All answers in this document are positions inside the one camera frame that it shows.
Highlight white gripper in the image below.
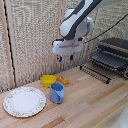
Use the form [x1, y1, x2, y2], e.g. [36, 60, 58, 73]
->
[52, 37, 85, 64]

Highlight ribbed metal oven tray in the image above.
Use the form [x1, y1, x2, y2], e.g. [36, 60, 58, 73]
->
[90, 50, 128, 72]

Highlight yellow bowl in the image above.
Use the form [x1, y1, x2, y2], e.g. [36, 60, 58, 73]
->
[40, 74, 58, 89]

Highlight blue cup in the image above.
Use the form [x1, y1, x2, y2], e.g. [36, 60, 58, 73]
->
[49, 82, 65, 104]

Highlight white patterned plate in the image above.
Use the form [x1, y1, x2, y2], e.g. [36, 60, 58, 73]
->
[2, 86, 47, 118]

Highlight white blurred object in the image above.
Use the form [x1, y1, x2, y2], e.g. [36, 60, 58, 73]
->
[108, 109, 128, 128]

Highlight plain wooden post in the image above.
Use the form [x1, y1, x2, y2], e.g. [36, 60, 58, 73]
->
[54, 0, 66, 73]

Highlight black cable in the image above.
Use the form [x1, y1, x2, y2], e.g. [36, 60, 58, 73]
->
[83, 13, 128, 44]

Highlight wooden post with black strip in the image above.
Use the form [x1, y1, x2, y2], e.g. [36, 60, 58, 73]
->
[0, 0, 17, 90]

